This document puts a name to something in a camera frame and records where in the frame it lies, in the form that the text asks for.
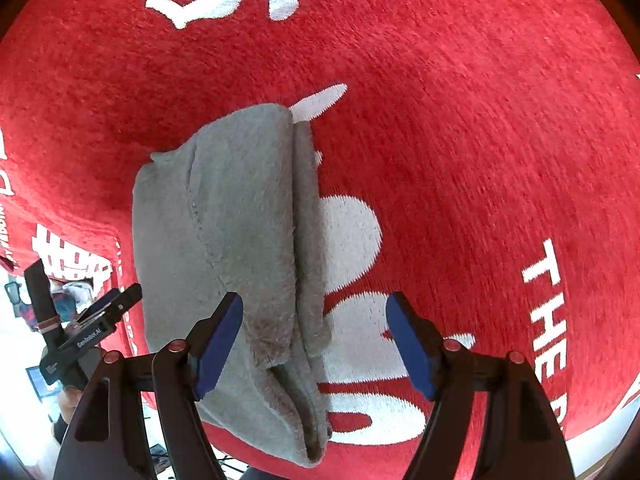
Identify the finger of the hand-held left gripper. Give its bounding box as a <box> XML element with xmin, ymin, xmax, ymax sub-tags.
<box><xmin>23</xmin><ymin>259</ymin><xmax>65</xmax><ymax>346</ymax></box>
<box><xmin>74</xmin><ymin>283</ymin><xmax>144</xmax><ymax>328</ymax></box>

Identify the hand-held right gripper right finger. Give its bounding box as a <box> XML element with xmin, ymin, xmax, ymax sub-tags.
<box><xmin>385</xmin><ymin>290</ymin><xmax>577</xmax><ymax>480</ymax></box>

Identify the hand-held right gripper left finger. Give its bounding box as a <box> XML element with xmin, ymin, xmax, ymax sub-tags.
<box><xmin>52</xmin><ymin>291</ymin><xmax>245</xmax><ymax>480</ymax></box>

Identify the grey fleece garment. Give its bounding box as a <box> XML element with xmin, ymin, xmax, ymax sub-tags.
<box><xmin>131</xmin><ymin>103</ymin><xmax>335</xmax><ymax>469</ymax></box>

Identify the person's left hand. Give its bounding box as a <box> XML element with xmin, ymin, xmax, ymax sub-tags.
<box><xmin>56</xmin><ymin>389</ymin><xmax>85</xmax><ymax>428</ymax></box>

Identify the dark patterned cloth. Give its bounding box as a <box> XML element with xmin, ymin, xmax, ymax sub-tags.
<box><xmin>10</xmin><ymin>280</ymin><xmax>98</xmax><ymax>333</ymax></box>

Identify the red printed blanket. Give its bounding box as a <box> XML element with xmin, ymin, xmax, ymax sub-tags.
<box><xmin>0</xmin><ymin>0</ymin><xmax>640</xmax><ymax>480</ymax></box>

